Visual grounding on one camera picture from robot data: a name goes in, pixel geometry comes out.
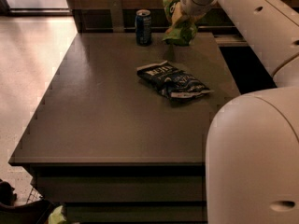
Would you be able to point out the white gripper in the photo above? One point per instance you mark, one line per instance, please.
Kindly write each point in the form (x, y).
(191, 0)

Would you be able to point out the green rice chip bag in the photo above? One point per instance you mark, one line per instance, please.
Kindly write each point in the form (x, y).
(183, 33)

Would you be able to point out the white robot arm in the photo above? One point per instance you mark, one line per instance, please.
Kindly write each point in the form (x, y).
(252, 147)

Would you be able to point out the blue pepsi can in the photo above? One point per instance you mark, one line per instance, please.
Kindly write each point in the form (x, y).
(143, 27)

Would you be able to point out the dark blue chip bag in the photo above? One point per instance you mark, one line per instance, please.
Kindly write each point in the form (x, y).
(171, 82)

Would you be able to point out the green bag on floor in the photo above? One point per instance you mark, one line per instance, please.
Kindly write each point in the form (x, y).
(57, 216)

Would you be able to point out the upper grey drawer front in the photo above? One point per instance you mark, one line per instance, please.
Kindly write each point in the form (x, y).
(122, 189)

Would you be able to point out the grey drawer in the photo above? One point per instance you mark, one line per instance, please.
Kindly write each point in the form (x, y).
(136, 214)
(122, 189)

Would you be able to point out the lower grey drawer front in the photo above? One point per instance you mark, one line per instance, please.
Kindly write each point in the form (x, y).
(136, 214)

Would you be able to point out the dark chair at corner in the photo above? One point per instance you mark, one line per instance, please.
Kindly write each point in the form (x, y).
(30, 213)

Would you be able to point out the left metal wall bracket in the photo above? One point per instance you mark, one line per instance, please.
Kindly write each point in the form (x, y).
(116, 14)

